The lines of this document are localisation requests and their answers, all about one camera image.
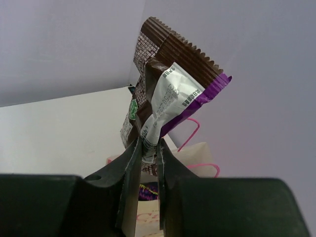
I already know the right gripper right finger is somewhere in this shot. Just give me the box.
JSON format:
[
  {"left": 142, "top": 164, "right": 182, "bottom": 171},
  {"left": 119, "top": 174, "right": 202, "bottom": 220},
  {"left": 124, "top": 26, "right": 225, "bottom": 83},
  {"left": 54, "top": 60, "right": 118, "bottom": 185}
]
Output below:
[{"left": 157, "top": 139, "right": 222, "bottom": 237}]

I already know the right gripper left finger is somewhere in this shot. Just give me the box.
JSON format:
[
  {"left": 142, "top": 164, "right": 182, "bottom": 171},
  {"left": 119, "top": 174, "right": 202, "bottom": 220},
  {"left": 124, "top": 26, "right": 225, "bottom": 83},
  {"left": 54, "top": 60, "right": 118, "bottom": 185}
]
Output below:
[{"left": 61, "top": 138, "right": 142, "bottom": 237}]

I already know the large purple snack bag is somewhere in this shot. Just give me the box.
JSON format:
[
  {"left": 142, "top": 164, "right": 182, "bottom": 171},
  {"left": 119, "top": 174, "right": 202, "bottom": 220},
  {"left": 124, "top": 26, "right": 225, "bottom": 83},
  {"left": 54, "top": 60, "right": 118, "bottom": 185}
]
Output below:
[{"left": 138, "top": 182, "right": 158, "bottom": 201}]

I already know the brown candy pack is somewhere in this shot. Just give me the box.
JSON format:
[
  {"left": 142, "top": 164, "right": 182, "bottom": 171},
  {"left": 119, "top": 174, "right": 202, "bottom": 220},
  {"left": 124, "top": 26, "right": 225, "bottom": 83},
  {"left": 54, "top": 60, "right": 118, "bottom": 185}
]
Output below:
[{"left": 120, "top": 17, "right": 232, "bottom": 175}]

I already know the pink and cream paper bag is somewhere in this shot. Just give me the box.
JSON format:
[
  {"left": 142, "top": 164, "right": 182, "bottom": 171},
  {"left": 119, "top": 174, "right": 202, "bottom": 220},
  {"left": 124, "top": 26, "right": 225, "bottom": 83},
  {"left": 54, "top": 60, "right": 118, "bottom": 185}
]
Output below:
[{"left": 106, "top": 118, "right": 220, "bottom": 237}]

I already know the blue label right corner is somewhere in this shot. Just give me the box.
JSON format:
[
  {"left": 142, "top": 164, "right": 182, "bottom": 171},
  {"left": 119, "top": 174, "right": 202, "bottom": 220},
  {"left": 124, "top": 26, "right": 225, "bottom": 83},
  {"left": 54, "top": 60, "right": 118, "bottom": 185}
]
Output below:
[{"left": 128, "top": 85, "right": 135, "bottom": 94}]

